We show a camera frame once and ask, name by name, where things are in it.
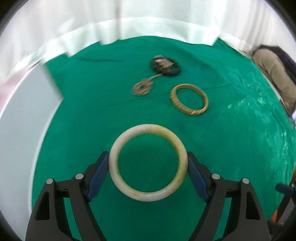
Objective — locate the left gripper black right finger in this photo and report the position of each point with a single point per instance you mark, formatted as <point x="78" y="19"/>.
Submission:
<point x="246" y="220"/>

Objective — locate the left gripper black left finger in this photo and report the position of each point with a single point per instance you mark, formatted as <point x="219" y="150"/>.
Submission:
<point x="49" y="221"/>

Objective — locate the white jade bangle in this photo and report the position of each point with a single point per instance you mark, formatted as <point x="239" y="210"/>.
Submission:
<point x="140" y="130"/>

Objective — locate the gold ribbed bangle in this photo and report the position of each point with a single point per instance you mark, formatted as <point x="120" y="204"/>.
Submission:
<point x="183" y="108"/>

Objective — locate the white cardboard box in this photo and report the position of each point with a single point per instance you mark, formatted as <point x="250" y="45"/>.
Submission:
<point x="25" y="119"/>

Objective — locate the green cloth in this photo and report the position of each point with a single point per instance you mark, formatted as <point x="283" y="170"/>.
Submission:
<point x="108" y="89"/>

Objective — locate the beige clothed person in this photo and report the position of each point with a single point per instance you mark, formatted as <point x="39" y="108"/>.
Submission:
<point x="279" y="68"/>

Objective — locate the white curtain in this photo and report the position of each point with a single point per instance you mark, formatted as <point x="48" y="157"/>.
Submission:
<point x="42" y="30"/>

